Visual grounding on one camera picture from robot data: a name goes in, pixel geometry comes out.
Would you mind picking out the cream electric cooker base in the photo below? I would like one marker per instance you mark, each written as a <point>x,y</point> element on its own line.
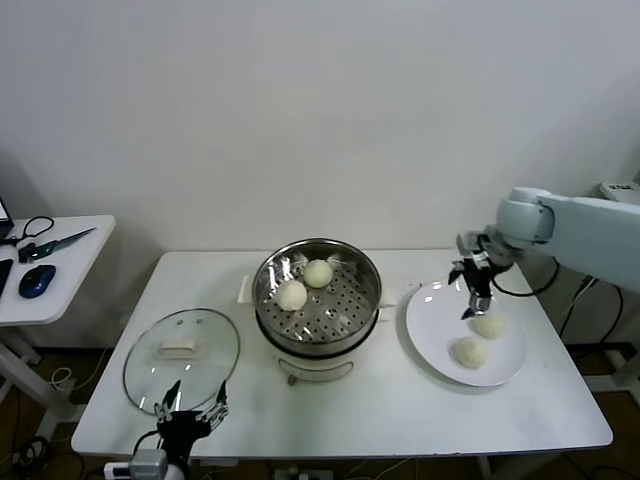
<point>315,367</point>

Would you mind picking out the white cabinet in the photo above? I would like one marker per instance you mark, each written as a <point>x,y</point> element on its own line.
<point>620,189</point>

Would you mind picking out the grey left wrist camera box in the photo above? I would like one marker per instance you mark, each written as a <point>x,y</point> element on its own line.
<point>147,462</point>

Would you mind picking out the white steamed baozi bun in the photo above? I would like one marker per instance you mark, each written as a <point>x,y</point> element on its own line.
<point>317,274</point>
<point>470,353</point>
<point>292,296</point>
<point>491,327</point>

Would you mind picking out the white side table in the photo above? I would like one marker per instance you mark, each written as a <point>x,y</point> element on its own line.
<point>75,280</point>

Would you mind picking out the white round plate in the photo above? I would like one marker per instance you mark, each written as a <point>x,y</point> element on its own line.
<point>430,325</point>

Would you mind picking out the white floor stand frame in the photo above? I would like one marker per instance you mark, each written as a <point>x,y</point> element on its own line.
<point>625,382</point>

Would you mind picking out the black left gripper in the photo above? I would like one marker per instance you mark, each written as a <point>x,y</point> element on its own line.
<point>181,429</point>

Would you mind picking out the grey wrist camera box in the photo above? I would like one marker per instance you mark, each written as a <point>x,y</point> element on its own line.
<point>147,462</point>
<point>466,242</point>

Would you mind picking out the black flat keyboard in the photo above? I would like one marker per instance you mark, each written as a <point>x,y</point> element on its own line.
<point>5,277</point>

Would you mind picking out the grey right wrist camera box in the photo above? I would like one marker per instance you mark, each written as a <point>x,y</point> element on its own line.
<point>466,242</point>

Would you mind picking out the glass pot lid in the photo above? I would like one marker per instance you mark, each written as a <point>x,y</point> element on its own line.
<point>177,348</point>

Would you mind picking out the stainless steel steamer basket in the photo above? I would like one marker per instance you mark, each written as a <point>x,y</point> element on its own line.
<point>340,310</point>

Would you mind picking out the blue computer mouse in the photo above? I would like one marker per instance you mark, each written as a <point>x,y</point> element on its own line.
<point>37,281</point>

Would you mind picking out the white power strip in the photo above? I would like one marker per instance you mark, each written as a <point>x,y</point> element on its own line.
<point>305,474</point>

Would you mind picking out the open laptop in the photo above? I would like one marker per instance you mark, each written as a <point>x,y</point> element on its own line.
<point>4,210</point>

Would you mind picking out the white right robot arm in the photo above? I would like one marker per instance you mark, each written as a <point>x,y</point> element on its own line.
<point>590,225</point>

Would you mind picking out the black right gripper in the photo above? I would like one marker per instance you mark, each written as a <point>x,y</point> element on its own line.
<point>480,280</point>

